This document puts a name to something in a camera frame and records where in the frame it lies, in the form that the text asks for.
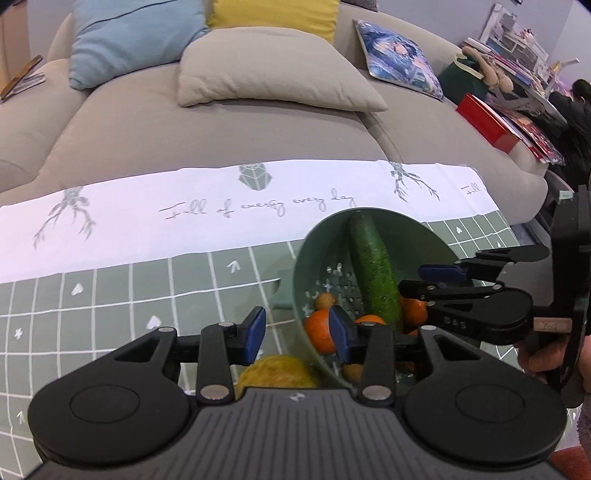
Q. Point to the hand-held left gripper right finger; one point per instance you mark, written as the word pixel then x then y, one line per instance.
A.
pixel 339 337

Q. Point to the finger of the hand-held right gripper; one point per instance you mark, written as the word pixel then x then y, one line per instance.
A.
pixel 438 273
pixel 485 314

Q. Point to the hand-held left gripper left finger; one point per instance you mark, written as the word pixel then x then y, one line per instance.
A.
pixel 254 333

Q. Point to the orange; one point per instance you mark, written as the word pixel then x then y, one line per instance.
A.
pixel 413 311
pixel 319 331
pixel 369 319

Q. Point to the brown walnut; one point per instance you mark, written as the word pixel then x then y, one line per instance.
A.
pixel 353 372

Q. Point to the yellow round melon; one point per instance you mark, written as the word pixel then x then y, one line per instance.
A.
pixel 277 374

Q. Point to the green cucumber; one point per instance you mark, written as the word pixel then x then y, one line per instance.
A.
pixel 374 267

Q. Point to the green colander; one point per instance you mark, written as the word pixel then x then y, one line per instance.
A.
pixel 332 240

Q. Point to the person's right forearm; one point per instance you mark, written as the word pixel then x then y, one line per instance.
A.
pixel 585 429

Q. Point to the person's right hand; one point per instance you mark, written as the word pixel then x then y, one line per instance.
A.
pixel 545 360

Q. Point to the stack of magazines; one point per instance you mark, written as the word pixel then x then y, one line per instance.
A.
pixel 535 136

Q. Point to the green checked tablecloth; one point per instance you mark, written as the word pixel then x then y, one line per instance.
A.
pixel 138 230

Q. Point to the red box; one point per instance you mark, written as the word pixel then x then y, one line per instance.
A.
pixel 485 122

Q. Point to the red fuzzy cloth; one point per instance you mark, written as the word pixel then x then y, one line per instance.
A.
pixel 572 464

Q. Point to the dark green bag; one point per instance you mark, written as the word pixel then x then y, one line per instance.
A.
pixel 459 81

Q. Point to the beige plush toy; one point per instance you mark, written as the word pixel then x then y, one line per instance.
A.
pixel 491 71

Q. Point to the beige sofa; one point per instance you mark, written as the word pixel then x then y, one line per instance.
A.
pixel 184 134

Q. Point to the printed blue pillow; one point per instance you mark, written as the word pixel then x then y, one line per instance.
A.
pixel 397 60

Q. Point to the white desk shelf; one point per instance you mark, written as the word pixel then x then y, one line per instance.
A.
pixel 521 50

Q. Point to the beige pillow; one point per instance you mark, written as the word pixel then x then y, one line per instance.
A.
pixel 268 78

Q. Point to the yellow pillow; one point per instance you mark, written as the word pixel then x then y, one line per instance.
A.
pixel 277 18

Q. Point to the tablet on stand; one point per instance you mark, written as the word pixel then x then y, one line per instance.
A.
pixel 21 78

